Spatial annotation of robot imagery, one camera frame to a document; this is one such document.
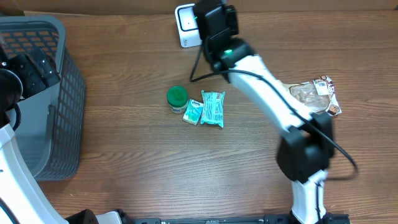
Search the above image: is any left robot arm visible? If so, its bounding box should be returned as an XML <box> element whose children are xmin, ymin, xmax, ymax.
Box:
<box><xmin>1</xmin><ymin>51</ymin><xmax>133</xmax><ymax>224</ymax></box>

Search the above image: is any white barcode scanner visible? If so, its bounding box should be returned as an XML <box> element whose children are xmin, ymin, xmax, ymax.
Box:
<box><xmin>175</xmin><ymin>3</ymin><xmax>201</xmax><ymax>48</ymax></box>

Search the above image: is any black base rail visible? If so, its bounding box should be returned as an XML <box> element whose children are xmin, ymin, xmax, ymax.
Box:
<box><xmin>130</xmin><ymin>214</ymin><xmax>351</xmax><ymax>224</ymax></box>

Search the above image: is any teal wipes packet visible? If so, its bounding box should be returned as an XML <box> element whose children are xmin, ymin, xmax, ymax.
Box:
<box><xmin>200</xmin><ymin>90</ymin><xmax>225</xmax><ymax>128</ymax></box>

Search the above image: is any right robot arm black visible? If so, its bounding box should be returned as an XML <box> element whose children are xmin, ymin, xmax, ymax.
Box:
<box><xmin>193</xmin><ymin>0</ymin><xmax>334</xmax><ymax>223</ymax></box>

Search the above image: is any grey plastic basket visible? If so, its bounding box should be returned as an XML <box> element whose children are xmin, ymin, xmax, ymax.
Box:
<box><xmin>1</xmin><ymin>16</ymin><xmax>86</xmax><ymax>181</ymax></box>

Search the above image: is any green lid jar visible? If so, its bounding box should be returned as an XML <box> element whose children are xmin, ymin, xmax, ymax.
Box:
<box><xmin>167</xmin><ymin>86</ymin><xmax>189</xmax><ymax>114</ymax></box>

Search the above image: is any beige snack pouch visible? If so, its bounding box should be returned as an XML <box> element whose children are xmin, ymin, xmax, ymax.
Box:
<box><xmin>279</xmin><ymin>76</ymin><xmax>342</xmax><ymax>116</ymax></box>

